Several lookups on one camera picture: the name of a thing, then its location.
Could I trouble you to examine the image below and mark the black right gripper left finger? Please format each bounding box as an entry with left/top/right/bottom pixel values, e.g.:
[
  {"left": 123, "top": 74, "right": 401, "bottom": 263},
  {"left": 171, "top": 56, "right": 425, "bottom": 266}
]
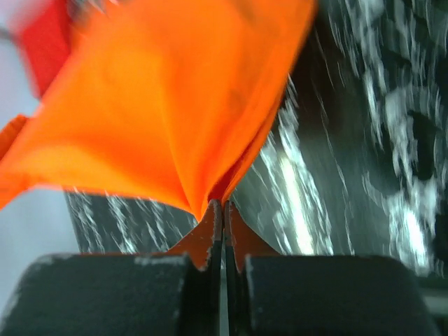
[{"left": 1, "top": 200, "right": 223, "bottom": 335}]

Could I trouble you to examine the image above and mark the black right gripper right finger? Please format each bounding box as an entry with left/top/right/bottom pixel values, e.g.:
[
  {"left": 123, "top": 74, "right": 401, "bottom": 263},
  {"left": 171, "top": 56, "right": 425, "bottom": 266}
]
[{"left": 224, "top": 203, "right": 440, "bottom": 335}]

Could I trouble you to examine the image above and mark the orange t shirt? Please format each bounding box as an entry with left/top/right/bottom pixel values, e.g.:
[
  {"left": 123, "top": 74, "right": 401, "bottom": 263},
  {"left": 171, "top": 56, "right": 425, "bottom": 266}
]
[{"left": 1, "top": 1, "right": 318, "bottom": 218}]

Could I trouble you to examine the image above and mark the red folded t shirt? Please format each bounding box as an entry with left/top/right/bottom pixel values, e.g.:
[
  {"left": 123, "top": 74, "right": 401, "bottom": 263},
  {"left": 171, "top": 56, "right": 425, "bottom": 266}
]
[{"left": 10, "top": 0, "right": 78, "bottom": 98}]

